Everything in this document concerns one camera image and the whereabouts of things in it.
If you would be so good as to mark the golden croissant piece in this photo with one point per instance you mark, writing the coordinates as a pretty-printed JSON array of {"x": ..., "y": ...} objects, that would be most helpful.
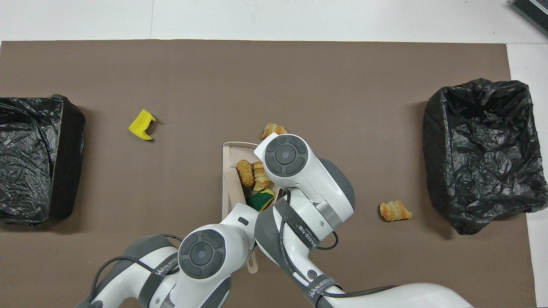
[
  {"x": 394, "y": 211},
  {"x": 274, "y": 129},
  {"x": 260, "y": 179}
]

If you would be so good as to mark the brown bread roll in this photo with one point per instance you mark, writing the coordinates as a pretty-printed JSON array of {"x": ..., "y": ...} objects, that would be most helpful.
[{"x": 245, "y": 173}]

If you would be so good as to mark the beige plastic dustpan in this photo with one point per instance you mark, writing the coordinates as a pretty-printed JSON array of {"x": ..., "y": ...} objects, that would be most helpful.
[{"x": 233, "y": 156}]

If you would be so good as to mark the green and yellow sponge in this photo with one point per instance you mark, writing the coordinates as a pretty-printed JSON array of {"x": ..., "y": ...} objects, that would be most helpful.
[{"x": 259, "y": 200}]

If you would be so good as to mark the beige hand brush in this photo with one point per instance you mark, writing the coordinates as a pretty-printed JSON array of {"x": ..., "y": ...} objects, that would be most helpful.
[{"x": 234, "y": 184}]

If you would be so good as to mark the yellow sponge piece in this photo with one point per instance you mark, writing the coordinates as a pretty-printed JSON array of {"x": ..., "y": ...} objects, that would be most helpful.
[{"x": 141, "y": 126}]

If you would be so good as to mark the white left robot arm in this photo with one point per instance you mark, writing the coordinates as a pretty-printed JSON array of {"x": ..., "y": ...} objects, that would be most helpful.
[{"x": 201, "y": 256}]

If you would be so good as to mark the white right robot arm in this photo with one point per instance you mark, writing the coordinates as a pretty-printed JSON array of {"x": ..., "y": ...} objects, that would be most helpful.
[{"x": 308, "y": 184}]

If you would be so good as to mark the black bag lined bin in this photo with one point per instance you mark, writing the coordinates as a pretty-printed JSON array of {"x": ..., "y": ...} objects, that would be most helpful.
[
  {"x": 483, "y": 154},
  {"x": 30, "y": 158}
]

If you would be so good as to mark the brown paper table mat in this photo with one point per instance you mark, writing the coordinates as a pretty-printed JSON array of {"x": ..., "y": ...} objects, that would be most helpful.
[{"x": 299, "y": 77}]

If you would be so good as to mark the black ridged device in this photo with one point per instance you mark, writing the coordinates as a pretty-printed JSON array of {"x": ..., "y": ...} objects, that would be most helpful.
[{"x": 535, "y": 13}]

